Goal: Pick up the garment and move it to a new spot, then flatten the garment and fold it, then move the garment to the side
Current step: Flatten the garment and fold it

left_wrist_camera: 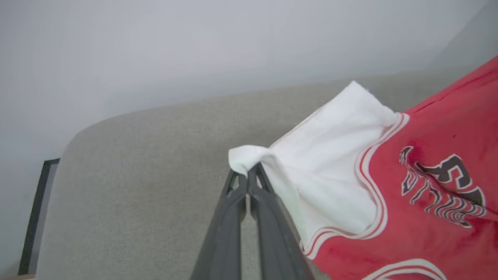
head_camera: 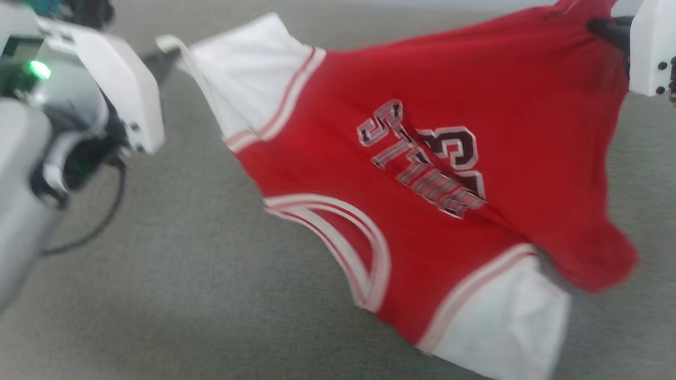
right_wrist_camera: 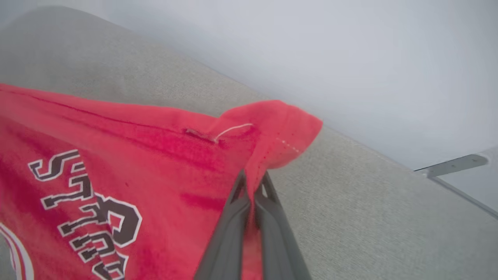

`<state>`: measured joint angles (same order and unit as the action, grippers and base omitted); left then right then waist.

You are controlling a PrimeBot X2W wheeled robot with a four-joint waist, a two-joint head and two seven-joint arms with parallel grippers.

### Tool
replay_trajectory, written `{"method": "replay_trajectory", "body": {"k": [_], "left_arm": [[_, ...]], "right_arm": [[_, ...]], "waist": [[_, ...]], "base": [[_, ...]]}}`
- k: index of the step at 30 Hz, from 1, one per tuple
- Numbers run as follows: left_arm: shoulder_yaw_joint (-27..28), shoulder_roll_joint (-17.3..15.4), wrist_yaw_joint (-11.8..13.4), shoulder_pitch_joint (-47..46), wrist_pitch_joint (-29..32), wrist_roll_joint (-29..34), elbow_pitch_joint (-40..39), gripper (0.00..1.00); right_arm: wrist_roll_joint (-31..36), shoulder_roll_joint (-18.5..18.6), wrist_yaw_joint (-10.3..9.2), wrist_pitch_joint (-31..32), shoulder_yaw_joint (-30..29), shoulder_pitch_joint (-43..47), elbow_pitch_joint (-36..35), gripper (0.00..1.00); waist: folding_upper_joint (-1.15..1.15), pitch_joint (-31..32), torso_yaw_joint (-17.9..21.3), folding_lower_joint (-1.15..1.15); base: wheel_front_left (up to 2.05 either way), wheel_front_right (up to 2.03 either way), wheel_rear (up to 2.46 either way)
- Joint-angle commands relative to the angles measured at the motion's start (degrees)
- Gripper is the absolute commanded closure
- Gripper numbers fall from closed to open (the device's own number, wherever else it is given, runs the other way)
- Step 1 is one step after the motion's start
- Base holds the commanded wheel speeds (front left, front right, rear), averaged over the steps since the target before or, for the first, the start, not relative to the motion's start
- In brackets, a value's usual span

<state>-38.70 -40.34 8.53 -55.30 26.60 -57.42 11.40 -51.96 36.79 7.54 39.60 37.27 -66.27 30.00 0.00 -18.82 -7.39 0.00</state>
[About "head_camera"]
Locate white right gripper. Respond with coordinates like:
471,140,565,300
587,0,676,103

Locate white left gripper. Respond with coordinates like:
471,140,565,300
0,18,183,155

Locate red white basketball jersey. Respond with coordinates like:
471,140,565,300
156,0,640,380

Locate black teal box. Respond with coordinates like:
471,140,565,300
21,0,116,31

